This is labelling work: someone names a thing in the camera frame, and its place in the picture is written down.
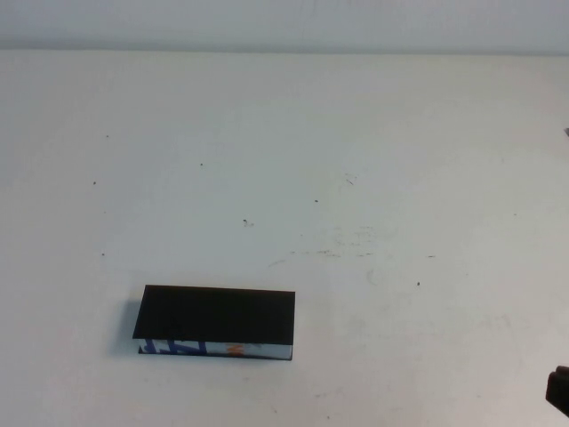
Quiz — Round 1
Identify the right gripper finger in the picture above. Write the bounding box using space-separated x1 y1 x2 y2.
545 365 569 401

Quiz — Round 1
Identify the black printed glasses case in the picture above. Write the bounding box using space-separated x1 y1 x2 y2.
132 284 297 362

